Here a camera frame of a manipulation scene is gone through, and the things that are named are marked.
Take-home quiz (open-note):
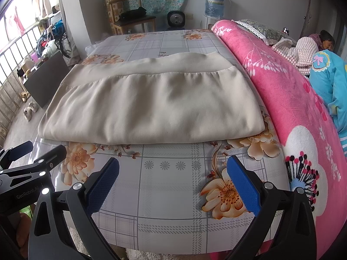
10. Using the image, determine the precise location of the wooden chair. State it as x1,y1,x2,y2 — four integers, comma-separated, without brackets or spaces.
106,0,157,36

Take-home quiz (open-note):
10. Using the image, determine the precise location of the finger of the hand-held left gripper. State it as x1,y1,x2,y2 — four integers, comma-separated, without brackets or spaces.
26,144,67,178
0,142,34,170

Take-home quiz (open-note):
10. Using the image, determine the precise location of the pink white checkered cloth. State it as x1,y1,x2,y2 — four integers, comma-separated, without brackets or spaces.
272,36,319,69

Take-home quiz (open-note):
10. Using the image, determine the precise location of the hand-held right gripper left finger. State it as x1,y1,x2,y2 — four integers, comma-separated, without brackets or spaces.
28,157,121,260

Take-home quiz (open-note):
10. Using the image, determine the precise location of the grey lace-trimmed pillow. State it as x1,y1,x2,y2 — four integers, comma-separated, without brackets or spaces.
234,19,288,46

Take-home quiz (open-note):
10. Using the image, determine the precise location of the black round fan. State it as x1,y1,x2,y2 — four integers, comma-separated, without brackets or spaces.
167,10,186,29

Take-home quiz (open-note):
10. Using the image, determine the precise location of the white plastic bag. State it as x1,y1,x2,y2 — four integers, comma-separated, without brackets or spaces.
85,42,104,54

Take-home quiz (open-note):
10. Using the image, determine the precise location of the bed with floral plaid sheet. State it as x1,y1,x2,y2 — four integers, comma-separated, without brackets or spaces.
33,29,291,250

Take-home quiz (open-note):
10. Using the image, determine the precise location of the white water dispenser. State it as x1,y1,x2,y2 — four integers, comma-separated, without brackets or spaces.
202,15,221,31

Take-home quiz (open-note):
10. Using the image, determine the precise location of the blue cartoon quilt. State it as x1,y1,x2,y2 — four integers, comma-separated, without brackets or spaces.
309,51,347,152

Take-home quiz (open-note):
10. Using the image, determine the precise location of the wheelchair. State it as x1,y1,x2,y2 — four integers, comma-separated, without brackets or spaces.
56,24,74,59

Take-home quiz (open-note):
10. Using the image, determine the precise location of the pink floral blanket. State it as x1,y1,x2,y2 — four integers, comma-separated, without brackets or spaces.
211,19,347,260

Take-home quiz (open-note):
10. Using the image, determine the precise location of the blue water bottle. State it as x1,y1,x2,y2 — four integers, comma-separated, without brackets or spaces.
205,0,226,17

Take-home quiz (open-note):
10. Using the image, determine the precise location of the black bag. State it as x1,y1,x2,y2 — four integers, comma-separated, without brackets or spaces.
119,8,149,20

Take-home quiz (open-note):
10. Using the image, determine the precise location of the cream jacket with black trim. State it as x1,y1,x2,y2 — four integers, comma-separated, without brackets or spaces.
38,51,265,145

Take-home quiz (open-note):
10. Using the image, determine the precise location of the white and green fleece garment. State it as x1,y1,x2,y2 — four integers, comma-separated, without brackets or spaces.
125,246,153,260

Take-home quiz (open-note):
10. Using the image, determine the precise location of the metal window railing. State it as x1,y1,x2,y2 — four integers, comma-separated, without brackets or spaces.
0,22,42,141

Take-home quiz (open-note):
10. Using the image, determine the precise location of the pile of clothes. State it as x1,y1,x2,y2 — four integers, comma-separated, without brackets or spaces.
35,19,66,58

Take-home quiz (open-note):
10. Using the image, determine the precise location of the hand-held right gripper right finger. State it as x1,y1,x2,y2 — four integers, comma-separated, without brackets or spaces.
227,156,317,260

